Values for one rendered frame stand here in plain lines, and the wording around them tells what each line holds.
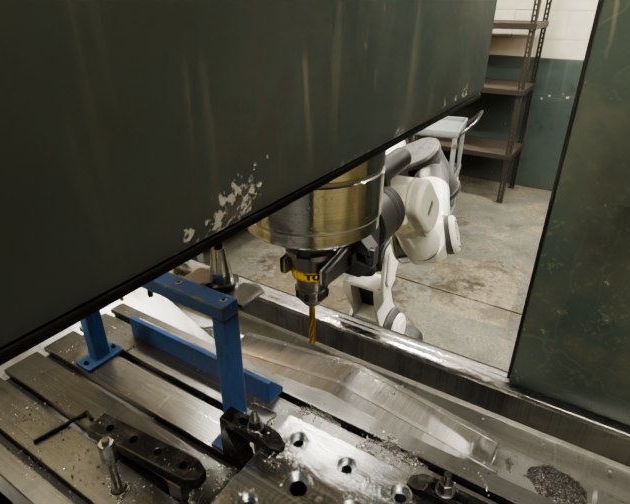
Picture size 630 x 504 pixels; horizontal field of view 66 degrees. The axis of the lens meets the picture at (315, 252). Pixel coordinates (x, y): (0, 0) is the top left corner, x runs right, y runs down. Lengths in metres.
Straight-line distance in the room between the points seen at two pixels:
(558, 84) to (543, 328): 3.97
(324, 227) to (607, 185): 0.75
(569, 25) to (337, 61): 4.77
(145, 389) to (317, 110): 0.98
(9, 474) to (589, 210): 1.24
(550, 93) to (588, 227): 4.00
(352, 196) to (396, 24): 0.17
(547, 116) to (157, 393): 4.51
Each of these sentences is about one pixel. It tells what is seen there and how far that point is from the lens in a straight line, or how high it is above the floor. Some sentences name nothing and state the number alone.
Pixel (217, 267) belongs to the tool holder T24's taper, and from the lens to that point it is 0.89.
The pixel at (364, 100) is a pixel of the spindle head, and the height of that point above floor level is 1.63.
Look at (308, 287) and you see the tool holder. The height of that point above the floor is 1.38.
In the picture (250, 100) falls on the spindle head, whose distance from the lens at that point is 0.25.
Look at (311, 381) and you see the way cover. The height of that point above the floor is 0.75.
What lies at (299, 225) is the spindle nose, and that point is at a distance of 0.48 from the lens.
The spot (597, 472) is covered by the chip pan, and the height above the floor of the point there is 0.67.
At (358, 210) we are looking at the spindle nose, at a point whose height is 1.50.
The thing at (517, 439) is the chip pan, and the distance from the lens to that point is 1.45.
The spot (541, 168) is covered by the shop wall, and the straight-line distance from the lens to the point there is 5.25.
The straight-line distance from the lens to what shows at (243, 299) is 0.87.
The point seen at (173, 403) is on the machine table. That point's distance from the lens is 1.16.
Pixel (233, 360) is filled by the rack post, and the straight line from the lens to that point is 0.91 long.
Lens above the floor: 1.69
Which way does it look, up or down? 28 degrees down
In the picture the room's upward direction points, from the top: straight up
